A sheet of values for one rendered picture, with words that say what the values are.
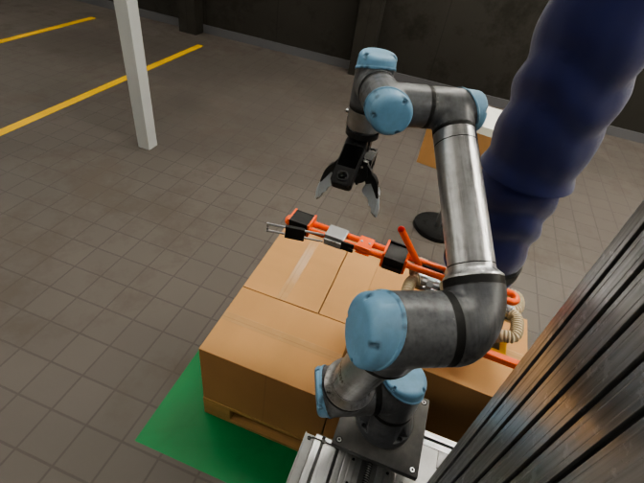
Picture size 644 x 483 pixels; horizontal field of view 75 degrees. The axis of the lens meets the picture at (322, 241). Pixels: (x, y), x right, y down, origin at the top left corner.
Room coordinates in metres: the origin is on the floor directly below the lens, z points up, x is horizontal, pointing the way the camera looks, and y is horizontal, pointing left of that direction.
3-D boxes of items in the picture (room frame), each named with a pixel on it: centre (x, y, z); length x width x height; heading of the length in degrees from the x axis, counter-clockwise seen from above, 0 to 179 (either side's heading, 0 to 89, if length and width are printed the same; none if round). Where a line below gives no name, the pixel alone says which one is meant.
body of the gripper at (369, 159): (0.84, -0.05, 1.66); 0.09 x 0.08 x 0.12; 167
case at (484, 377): (1.00, -0.48, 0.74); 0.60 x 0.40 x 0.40; 75
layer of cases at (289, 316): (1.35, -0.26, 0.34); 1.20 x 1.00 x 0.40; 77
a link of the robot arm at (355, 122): (0.83, -0.04, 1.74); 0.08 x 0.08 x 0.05
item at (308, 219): (1.17, 0.08, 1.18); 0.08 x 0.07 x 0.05; 74
